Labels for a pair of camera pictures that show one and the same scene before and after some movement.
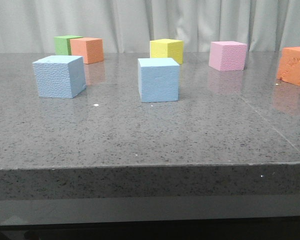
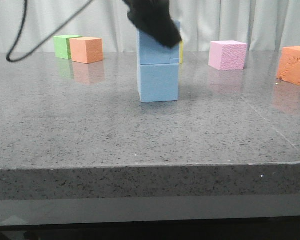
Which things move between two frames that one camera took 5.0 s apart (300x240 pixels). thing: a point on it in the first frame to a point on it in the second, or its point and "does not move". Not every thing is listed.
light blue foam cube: [158, 79] does not move
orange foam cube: [91, 49] does not move
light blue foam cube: [61, 76] to [151, 51]
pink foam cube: [227, 55] does not move
